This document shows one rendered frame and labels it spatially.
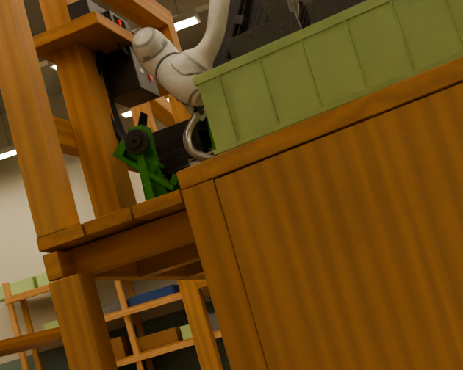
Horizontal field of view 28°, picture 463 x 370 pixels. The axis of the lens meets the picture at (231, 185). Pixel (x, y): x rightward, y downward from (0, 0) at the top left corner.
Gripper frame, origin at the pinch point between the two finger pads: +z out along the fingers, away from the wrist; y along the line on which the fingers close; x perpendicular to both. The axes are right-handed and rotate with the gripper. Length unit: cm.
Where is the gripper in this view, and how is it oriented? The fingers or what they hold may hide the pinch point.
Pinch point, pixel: (196, 110)
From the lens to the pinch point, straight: 296.4
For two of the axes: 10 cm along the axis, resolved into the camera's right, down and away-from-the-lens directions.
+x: -5.7, 8.0, -2.0
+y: -7.5, -4.1, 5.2
